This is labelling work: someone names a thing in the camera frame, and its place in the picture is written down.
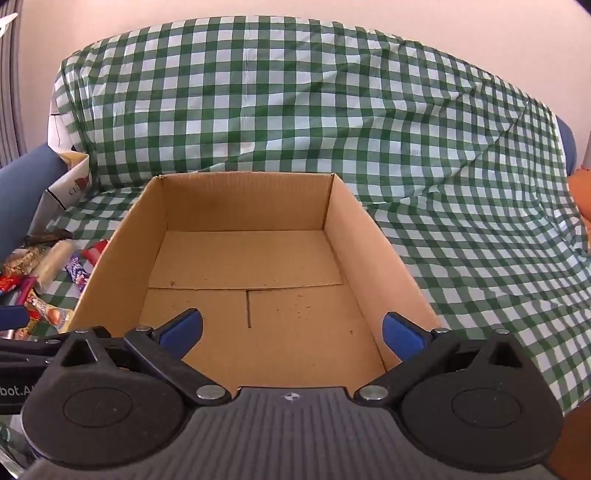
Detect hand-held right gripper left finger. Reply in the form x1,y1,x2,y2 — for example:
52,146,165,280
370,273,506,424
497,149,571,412
46,308,232,408

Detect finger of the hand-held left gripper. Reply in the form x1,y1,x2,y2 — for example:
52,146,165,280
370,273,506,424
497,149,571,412
0,305,27,341

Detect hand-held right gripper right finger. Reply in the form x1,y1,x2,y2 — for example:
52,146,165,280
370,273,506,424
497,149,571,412
353,311,539,409

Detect clear packet nougat bar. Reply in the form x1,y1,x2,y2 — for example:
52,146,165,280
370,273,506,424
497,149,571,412
37,240,77,291

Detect purple snack packet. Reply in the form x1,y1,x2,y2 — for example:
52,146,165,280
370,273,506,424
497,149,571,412
65,254,95,294

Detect brown cardboard box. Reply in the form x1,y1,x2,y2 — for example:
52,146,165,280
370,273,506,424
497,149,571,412
69,172,444,377

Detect red wrapped snack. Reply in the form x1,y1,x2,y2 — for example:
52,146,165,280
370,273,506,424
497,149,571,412
0,274,35,294

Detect orange white snack packet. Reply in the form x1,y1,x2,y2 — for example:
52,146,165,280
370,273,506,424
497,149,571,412
25,291,75,333

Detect puffed grain cake packet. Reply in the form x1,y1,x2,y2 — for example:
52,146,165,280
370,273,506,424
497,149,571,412
2,247,51,278

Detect red snack bar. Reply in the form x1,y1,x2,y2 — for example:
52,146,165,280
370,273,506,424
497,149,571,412
81,241,112,268

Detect white printed paper bag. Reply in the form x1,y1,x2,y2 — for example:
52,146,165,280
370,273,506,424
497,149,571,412
37,83,90,232

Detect orange cushion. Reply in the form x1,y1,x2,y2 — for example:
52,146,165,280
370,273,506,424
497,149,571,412
567,168,591,259

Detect grey curtain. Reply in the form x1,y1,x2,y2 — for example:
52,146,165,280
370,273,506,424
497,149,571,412
0,0,24,167

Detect green checked cloth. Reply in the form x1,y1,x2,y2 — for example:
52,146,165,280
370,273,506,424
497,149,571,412
44,18,591,416

